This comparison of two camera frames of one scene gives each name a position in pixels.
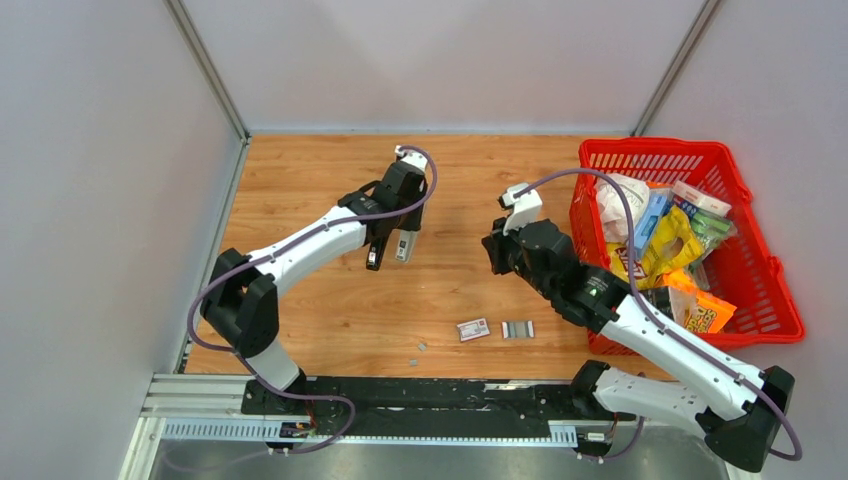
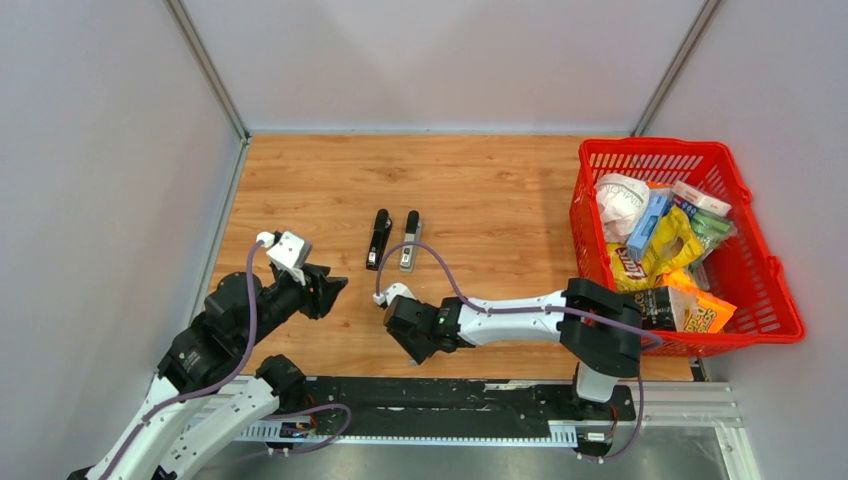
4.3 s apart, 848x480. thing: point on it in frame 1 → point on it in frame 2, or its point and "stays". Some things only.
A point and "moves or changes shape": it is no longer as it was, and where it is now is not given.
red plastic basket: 745,272 stays
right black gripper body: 506,258 → 417,347
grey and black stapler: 405,243 moves or changes shape
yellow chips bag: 673,245 stays
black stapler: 375,254 stays
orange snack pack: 710,313 stays
